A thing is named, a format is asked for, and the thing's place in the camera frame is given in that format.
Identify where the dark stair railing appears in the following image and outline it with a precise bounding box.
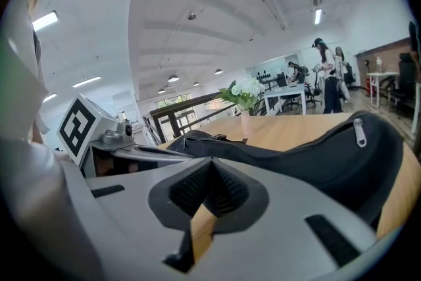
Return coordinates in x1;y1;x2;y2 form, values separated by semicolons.
149;91;233;144

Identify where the white table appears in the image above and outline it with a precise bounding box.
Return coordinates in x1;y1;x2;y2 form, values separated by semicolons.
263;83;308;116
366;71;401;109

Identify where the black bag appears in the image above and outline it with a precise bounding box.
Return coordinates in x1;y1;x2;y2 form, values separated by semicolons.
166;110;406;230

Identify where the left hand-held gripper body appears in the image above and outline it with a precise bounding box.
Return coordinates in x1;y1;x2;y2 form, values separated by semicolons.
57;93;159;179

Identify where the person's white shirt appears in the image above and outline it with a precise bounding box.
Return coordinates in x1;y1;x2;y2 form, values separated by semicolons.
0;0;87;274

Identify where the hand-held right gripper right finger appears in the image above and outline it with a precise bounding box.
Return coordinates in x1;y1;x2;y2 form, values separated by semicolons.
186;157;397;281

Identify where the white flower bouquet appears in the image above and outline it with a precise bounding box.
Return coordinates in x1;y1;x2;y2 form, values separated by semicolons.
218;77;266;113

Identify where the pink vase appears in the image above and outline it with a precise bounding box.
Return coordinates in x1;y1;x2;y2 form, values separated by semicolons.
240;109;253;138

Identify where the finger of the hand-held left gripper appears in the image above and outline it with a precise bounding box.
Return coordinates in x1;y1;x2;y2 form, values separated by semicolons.
132;145;186;157
111;149;195;164

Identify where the black office chair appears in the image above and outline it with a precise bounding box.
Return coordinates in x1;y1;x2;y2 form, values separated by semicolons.
343;64;357;89
305;72;324;107
389;52;418;111

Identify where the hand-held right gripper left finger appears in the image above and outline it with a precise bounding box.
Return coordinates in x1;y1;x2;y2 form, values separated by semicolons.
61;157;214;281

